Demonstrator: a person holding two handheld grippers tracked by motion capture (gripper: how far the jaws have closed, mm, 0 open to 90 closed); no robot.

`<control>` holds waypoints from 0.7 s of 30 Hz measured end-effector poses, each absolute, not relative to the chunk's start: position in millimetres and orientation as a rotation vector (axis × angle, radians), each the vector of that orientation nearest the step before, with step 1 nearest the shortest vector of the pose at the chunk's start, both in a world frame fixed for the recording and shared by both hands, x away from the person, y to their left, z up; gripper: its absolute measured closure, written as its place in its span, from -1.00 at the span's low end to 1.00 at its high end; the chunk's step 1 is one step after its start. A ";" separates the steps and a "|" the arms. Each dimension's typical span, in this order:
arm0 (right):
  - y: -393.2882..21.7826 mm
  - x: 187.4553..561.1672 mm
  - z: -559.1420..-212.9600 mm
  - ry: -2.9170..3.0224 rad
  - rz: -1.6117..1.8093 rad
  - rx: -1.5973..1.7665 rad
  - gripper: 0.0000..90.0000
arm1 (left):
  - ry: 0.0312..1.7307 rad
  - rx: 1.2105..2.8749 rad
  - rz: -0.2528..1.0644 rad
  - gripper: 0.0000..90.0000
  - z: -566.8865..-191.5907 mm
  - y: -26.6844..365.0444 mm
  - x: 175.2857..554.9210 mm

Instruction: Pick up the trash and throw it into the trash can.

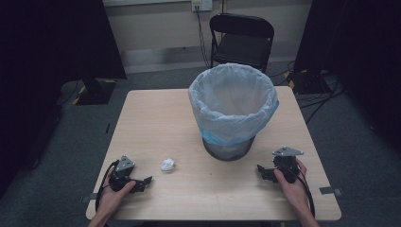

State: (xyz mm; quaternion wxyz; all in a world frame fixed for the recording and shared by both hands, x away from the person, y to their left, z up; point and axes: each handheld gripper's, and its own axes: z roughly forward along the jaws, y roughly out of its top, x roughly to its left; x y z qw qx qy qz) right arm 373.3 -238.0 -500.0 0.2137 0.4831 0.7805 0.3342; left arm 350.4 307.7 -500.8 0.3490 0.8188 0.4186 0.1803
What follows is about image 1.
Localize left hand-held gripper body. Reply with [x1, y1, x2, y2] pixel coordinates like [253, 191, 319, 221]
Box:
[108, 154, 137, 192]

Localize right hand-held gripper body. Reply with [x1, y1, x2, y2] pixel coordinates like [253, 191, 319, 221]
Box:
[271, 146, 305, 184]

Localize white paper ball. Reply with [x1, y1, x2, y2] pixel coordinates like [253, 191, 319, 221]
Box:
[160, 157, 176, 173]

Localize black mesh trash bin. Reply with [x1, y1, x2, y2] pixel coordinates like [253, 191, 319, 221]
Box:
[201, 134, 256, 163]

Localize pale blue plastic bin liner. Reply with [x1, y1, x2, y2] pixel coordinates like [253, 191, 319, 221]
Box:
[187, 62, 281, 148]

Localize person's left hand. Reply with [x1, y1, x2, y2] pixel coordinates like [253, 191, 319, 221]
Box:
[96, 171, 137, 219]

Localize person's right hand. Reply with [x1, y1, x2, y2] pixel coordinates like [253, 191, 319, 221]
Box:
[272, 158, 312, 216]

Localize black stand base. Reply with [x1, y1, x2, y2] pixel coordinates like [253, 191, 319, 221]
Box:
[56, 78, 118, 107]

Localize black box with yellow tape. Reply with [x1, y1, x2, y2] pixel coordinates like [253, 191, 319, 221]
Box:
[283, 69, 333, 96]

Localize black folding chair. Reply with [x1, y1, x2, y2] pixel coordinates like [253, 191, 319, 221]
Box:
[208, 12, 275, 74]

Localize black curtain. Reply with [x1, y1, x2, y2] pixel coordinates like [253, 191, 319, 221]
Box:
[0, 0, 128, 198]
[292, 0, 401, 154]

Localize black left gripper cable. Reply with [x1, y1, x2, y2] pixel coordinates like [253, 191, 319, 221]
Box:
[95, 160, 121, 213]

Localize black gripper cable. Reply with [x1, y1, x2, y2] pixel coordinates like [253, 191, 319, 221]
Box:
[285, 166, 317, 219]
[95, 160, 121, 213]

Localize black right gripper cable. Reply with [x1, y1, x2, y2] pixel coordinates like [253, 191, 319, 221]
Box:
[285, 166, 317, 219]

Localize black floor cables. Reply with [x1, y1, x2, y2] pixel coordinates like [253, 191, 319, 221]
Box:
[268, 60, 348, 126]

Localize black wall cable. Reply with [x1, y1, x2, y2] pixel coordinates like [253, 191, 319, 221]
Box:
[194, 5, 212, 69]

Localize white wall outlet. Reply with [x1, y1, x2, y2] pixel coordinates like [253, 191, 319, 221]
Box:
[191, 0, 214, 13]

